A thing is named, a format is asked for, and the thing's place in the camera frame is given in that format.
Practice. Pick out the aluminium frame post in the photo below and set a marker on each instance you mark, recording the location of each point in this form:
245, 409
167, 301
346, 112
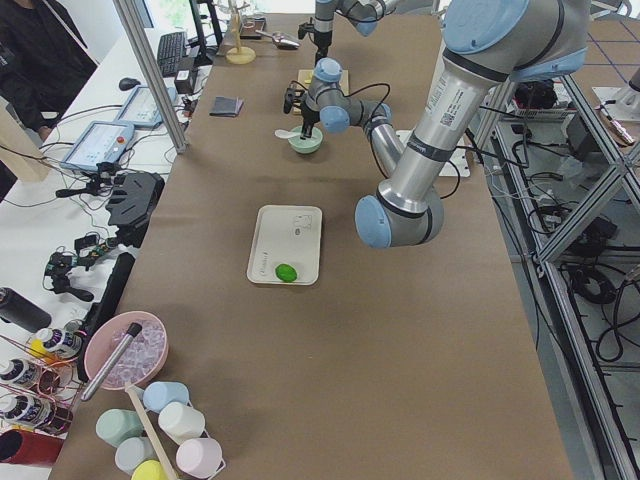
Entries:
133, 27

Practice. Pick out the person in black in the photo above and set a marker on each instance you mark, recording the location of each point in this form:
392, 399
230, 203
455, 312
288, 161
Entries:
44, 64

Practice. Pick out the metal scoop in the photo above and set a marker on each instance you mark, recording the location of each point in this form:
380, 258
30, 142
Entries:
280, 40

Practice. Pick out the pink bowl with ice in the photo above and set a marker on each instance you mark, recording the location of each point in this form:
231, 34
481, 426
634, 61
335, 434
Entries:
143, 358

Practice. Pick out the green lime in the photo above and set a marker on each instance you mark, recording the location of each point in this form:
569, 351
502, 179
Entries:
286, 273

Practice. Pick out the mint green bowl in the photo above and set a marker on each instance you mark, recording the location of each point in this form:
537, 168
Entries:
306, 146

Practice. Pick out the upper teach pendant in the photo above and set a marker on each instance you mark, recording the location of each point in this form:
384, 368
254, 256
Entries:
101, 142

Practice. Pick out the blue cup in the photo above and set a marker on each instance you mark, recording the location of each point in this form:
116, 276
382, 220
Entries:
159, 394

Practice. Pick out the yellow cup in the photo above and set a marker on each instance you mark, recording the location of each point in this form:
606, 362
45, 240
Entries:
149, 470

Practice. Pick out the white cup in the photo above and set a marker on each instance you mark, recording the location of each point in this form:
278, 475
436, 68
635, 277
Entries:
181, 422

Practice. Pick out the cream rectangular tray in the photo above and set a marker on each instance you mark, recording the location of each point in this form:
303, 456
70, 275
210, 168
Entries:
286, 234

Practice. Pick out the green cup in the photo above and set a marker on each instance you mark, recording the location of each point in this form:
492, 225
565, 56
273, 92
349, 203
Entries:
114, 426

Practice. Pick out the black computer mouse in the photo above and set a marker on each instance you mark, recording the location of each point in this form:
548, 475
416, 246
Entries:
128, 83

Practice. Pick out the black keyboard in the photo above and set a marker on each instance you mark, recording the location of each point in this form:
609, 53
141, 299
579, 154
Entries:
171, 49

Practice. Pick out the wooden mug tree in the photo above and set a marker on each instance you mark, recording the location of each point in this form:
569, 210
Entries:
238, 54

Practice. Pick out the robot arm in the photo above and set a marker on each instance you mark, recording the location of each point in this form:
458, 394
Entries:
485, 44
364, 16

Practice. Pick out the pink cup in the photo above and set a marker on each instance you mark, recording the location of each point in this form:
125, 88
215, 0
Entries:
199, 457

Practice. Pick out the metal muddler in bowl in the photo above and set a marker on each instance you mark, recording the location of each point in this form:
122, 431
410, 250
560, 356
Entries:
111, 362

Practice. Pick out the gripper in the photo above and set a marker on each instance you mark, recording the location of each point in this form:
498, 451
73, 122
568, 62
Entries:
309, 116
322, 39

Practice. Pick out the white ceramic spoon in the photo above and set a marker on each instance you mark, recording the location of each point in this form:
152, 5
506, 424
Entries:
286, 134

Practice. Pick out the folded grey cloth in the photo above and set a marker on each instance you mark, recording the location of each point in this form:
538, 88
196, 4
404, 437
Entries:
223, 106

